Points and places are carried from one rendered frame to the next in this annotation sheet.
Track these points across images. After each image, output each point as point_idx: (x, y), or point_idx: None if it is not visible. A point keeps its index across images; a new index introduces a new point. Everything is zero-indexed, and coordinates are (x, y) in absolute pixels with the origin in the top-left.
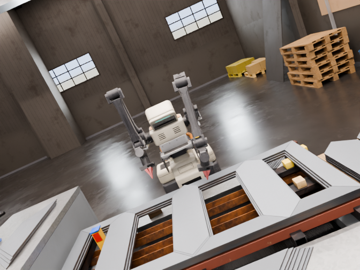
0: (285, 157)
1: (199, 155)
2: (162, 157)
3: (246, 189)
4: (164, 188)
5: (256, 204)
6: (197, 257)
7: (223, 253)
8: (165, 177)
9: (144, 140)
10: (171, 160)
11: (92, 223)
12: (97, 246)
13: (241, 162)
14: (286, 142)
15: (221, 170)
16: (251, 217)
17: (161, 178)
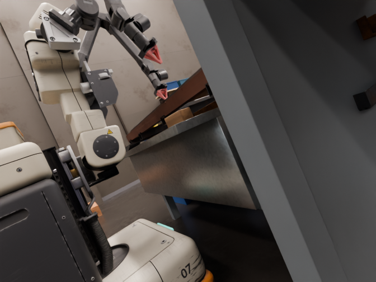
0: (133, 142)
1: (162, 72)
2: (112, 71)
3: (185, 105)
4: (55, 188)
5: (203, 97)
6: None
7: None
8: (46, 160)
9: (94, 26)
10: (19, 142)
11: (248, 23)
12: (324, 88)
13: (141, 120)
14: (131, 130)
15: (147, 114)
16: None
17: (43, 156)
